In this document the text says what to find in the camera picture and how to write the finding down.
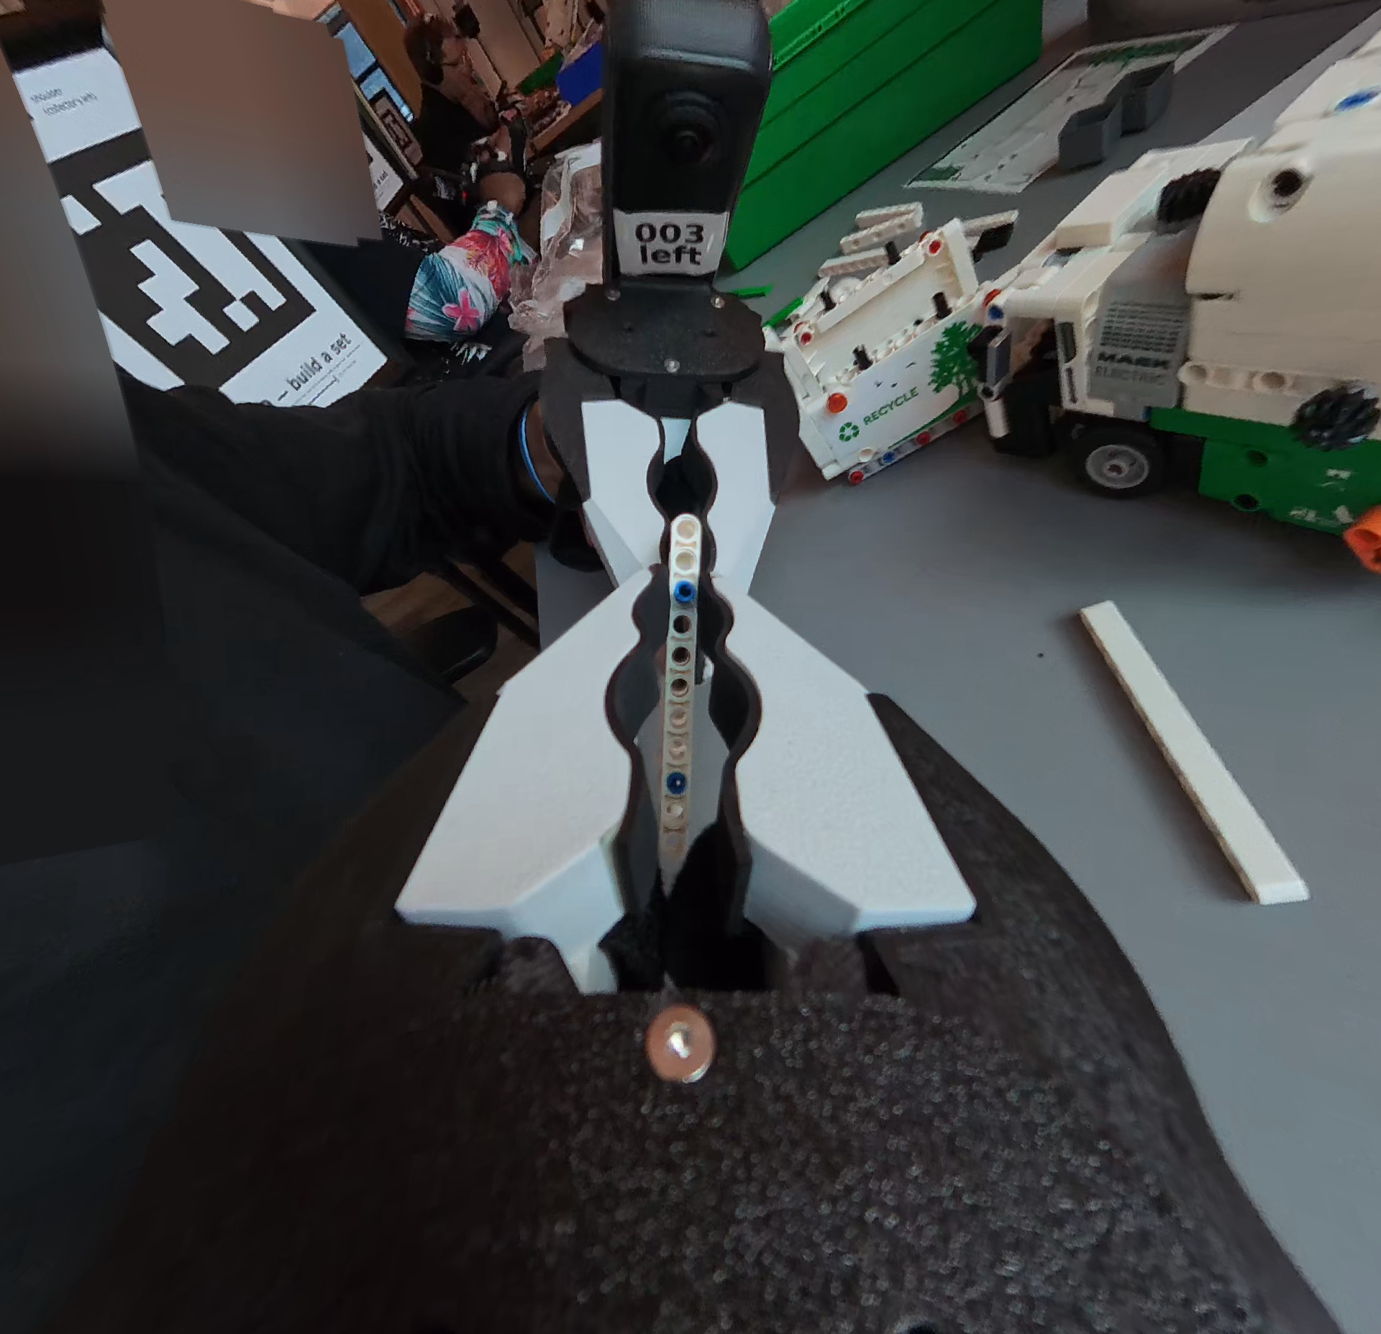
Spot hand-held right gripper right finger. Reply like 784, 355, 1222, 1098
710, 574, 981, 975

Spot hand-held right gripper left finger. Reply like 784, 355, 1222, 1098
395, 570, 665, 997

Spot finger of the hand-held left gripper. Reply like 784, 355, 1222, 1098
695, 400, 783, 592
581, 400, 679, 592

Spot long white lego beam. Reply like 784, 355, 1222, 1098
652, 512, 716, 895

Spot person's left forearm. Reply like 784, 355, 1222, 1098
119, 368, 554, 598

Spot white lego recycling container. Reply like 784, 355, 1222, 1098
764, 215, 1016, 482

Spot group of loose lego beams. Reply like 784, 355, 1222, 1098
821, 200, 1021, 277

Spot flat white lego beam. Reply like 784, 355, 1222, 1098
1079, 600, 1313, 905

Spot white green lego truck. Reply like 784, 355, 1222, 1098
983, 0, 1381, 574

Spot black office chair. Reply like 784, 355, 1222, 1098
360, 557, 541, 689

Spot green plastic bin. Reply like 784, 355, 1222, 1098
718, 0, 1048, 271

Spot crumpled clear plastic bags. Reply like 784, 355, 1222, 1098
506, 141, 608, 368

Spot floral printed fabric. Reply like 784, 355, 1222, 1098
405, 200, 530, 342

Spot green white printed sheet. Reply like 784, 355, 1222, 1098
906, 25, 1237, 193

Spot person's black clothing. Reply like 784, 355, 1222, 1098
0, 470, 481, 1334

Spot small grey plastic tray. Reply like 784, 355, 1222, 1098
1057, 98, 1130, 171
1116, 60, 1178, 133

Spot black framed marker sign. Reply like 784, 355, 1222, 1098
16, 47, 392, 409

